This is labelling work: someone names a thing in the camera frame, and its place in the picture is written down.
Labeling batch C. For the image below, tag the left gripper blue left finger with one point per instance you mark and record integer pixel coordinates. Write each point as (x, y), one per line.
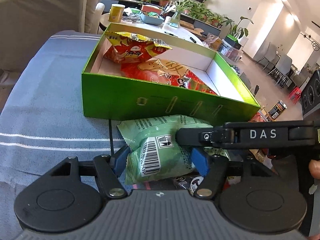
(108, 168)

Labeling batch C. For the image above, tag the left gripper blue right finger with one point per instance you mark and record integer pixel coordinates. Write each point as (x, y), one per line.
(213, 170)

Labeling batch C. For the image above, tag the light green snack bag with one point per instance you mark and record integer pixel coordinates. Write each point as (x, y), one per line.
(155, 153)

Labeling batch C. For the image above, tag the red chip bag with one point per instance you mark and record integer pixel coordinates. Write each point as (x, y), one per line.
(165, 72)

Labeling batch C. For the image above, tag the yellow red snack bag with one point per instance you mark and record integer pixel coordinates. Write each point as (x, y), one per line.
(133, 48)

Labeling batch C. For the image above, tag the person's right hand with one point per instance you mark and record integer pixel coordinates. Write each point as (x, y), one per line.
(314, 168)

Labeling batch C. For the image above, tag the dark drink can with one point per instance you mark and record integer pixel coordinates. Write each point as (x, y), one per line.
(276, 110)

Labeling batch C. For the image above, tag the grey dining chair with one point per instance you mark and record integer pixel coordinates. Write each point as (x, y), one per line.
(283, 66)

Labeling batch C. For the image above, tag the blue striped tablecloth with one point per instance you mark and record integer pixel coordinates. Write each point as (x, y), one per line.
(43, 123)

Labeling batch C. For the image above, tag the green cardboard box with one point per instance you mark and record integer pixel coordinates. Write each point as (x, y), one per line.
(106, 94)

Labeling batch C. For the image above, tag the white round coffee table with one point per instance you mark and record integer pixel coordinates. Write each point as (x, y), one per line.
(164, 29)

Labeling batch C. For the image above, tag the yellow canister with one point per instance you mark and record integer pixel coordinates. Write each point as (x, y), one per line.
(116, 13)

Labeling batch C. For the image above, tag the blue snack tray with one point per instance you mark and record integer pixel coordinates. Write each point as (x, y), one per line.
(158, 20)

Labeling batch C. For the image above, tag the glass vase with plant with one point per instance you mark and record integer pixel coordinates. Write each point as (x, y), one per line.
(180, 7)

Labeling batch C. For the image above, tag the beige sofa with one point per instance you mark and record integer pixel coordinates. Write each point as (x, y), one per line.
(27, 24)

